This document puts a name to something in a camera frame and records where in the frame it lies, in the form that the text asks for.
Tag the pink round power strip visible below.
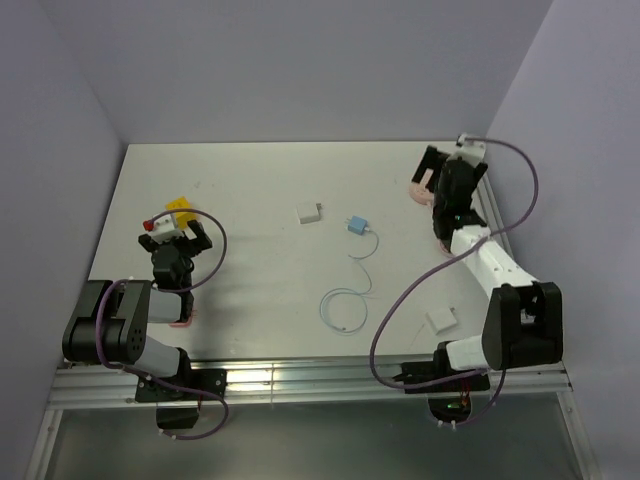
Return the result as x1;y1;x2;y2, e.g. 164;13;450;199
408;168;437;206

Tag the blue charger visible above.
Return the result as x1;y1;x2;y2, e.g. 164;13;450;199
346;216;369;236

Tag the light blue cable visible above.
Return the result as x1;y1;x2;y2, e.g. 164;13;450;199
319;228;380;335

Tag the white USB charger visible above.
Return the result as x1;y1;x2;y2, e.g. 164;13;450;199
426;307;458;335

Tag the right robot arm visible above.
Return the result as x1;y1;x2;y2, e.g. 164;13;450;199
412;146;564;390

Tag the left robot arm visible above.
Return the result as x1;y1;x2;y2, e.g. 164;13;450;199
62;219;212;399

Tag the pink flat plug adapter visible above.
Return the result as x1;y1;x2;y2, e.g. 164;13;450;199
168;309;198;328

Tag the yellow cube socket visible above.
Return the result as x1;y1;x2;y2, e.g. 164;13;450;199
165;196;198;230

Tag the white charger near centre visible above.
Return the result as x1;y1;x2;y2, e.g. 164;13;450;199
296;201;322;225

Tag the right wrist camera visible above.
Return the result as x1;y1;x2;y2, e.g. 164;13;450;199
453;133;486;166

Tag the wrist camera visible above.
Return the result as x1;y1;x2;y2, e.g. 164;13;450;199
453;133;486;166
143;214;182;243

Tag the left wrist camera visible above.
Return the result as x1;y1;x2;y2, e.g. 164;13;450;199
143;214;182;243

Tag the aluminium side rail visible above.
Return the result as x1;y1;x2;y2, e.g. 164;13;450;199
478;177;513;256

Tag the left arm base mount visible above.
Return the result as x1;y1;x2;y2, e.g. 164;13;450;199
134;369;227;432

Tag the aluminium front rail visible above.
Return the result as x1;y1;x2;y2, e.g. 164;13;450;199
46;355;573;410

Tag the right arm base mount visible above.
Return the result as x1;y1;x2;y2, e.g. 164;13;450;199
399;359;491;421

